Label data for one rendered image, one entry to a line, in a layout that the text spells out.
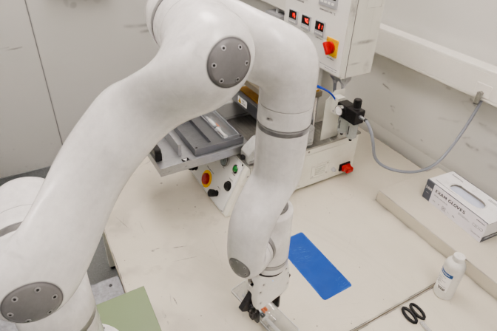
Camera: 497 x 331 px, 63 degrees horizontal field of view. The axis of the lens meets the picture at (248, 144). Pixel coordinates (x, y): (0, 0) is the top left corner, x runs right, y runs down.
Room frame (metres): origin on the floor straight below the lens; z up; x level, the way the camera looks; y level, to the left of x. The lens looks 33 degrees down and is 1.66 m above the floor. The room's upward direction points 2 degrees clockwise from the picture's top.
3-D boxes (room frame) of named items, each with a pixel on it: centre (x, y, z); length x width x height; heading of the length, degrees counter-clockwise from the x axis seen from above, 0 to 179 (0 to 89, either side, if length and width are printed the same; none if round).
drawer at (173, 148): (1.09, 0.18, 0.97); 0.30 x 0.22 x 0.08; 121
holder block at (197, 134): (1.11, 0.14, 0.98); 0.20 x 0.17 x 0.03; 31
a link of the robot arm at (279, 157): (0.56, -0.03, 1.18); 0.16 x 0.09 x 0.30; 148
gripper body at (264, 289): (0.59, -0.05, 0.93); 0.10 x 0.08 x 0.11; 132
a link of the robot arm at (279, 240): (0.59, -0.05, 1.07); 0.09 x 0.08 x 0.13; 148
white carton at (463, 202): (0.98, -0.69, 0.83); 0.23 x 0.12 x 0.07; 26
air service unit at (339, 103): (1.13, -0.31, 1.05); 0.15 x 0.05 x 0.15; 31
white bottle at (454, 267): (0.71, -0.54, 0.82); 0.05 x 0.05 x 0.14
